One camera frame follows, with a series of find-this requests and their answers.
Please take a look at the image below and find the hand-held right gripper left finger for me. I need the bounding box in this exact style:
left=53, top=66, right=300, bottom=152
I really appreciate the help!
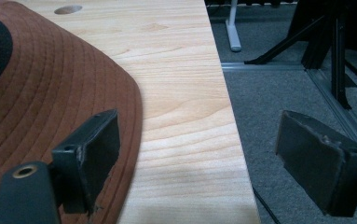
left=0, top=108, right=121, bottom=224

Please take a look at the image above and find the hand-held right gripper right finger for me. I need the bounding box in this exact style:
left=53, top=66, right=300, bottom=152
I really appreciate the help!
left=274, top=109, right=357, bottom=224

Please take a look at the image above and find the brown brimmed cap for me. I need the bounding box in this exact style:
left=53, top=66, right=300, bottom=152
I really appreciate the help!
left=0, top=0, right=144, bottom=224

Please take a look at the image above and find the black metal stand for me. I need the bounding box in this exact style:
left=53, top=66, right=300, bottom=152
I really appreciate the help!
left=244, top=0, right=357, bottom=110

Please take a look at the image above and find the white table leg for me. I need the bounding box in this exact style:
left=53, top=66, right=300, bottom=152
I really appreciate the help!
left=225, top=0, right=242, bottom=52

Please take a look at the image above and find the black cable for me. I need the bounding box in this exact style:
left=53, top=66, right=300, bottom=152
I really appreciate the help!
left=252, top=186, right=282, bottom=224

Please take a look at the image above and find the aluminium floor rail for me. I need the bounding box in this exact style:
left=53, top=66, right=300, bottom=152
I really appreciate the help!
left=221, top=61, right=357, bottom=153

